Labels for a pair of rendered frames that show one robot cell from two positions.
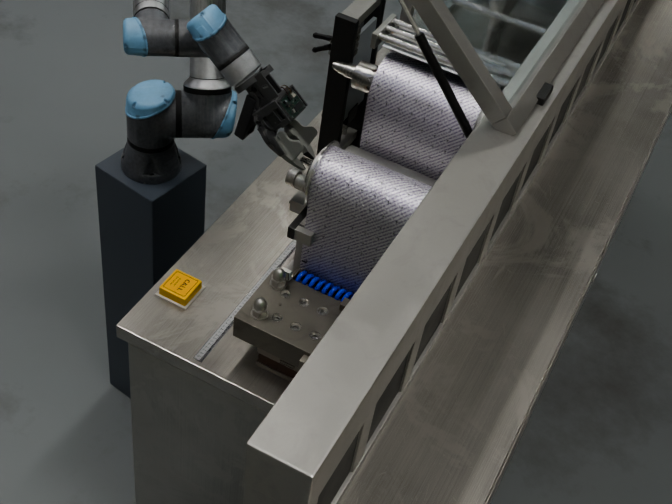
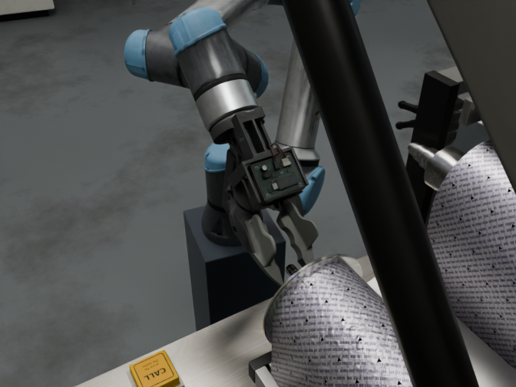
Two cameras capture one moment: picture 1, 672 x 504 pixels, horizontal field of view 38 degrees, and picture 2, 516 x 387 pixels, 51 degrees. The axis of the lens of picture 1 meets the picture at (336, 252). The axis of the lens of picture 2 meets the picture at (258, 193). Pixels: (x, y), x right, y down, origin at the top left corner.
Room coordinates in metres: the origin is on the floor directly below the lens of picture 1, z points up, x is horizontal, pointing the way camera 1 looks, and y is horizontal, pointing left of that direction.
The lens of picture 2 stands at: (1.15, -0.18, 1.76)
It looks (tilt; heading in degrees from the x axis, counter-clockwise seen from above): 37 degrees down; 39
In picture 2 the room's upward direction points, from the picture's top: straight up
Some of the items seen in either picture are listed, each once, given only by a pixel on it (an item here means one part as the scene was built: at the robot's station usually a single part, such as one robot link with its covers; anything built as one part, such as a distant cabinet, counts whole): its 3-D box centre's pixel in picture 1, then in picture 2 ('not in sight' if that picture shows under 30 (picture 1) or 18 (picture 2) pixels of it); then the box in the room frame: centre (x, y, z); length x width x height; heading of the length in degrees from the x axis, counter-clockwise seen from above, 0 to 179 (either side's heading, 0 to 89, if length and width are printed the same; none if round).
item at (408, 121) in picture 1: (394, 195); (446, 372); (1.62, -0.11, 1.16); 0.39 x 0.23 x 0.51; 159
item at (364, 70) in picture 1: (369, 78); (456, 176); (1.79, -0.01, 1.33); 0.06 x 0.06 x 0.06; 69
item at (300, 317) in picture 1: (336, 341); not in sight; (1.32, -0.03, 1.00); 0.40 x 0.16 x 0.06; 69
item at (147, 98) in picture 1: (153, 112); (233, 170); (1.89, 0.50, 1.07); 0.13 x 0.12 x 0.14; 105
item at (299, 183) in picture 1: (303, 226); not in sight; (1.59, 0.08, 1.05); 0.06 x 0.05 x 0.31; 69
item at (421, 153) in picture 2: (345, 69); (425, 155); (1.81, 0.05, 1.33); 0.06 x 0.03 x 0.03; 69
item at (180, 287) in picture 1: (180, 287); (154, 375); (1.48, 0.33, 0.91); 0.07 x 0.07 x 0.02; 69
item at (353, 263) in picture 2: (323, 174); (314, 302); (1.54, 0.05, 1.25); 0.15 x 0.01 x 0.15; 159
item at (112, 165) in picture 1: (153, 285); (236, 340); (1.89, 0.50, 0.45); 0.20 x 0.20 x 0.90; 60
